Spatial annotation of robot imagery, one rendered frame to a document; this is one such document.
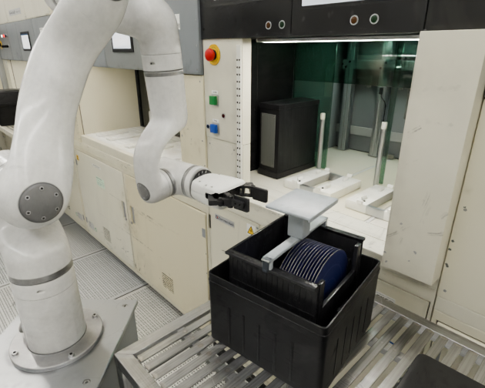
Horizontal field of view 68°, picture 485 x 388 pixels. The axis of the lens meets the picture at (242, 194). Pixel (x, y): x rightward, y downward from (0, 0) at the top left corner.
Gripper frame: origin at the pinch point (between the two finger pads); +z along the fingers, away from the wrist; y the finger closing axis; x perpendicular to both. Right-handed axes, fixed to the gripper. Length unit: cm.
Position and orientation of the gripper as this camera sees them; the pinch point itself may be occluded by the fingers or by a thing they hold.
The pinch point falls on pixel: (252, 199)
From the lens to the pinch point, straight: 80.5
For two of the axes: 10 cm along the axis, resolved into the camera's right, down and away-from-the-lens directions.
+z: 7.8, 2.3, -5.8
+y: -6.2, 2.8, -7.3
